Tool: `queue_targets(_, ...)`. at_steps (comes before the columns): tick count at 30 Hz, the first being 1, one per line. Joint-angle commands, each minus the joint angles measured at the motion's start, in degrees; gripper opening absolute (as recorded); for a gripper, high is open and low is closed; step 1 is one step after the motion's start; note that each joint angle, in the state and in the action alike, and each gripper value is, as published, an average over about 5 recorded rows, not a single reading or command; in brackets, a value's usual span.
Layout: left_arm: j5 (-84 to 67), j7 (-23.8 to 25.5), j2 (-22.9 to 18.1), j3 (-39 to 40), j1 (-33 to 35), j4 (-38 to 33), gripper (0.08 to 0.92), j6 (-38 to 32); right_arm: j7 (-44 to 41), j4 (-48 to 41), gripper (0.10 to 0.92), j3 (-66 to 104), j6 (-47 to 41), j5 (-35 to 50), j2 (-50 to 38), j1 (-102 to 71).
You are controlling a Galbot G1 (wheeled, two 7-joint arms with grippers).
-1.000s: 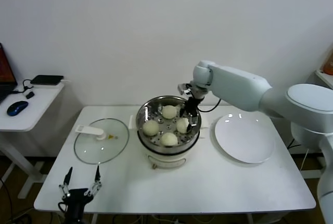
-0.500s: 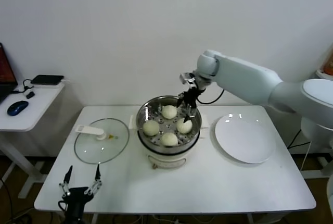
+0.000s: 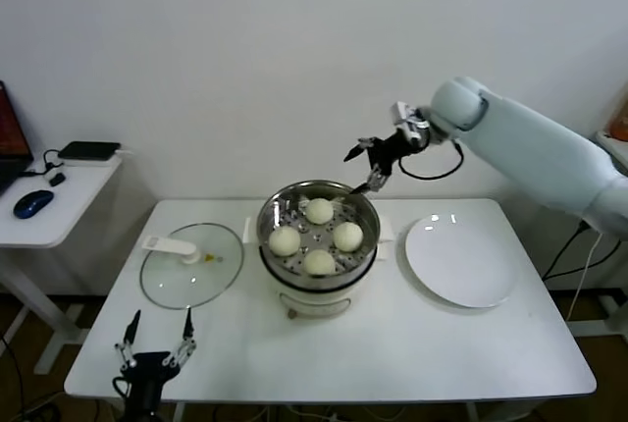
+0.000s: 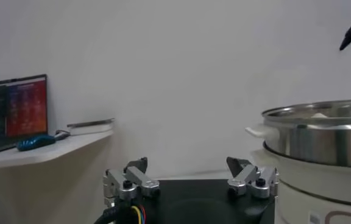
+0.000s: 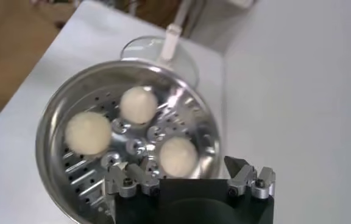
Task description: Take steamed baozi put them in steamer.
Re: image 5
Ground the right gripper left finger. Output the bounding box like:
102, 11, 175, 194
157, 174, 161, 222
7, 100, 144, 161
104, 157, 161, 199

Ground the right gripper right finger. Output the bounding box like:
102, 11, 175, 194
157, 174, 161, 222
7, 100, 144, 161
224, 155, 277, 200

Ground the white steamed baozi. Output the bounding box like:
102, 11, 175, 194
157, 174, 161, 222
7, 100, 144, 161
158, 136, 199, 179
119, 86, 159, 125
64, 111, 113, 156

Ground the stainless steel steamer basket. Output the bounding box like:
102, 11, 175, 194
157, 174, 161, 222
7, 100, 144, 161
35, 59, 224, 224

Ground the glass lid with white handle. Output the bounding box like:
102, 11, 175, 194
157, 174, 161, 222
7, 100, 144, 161
119, 24, 200, 89

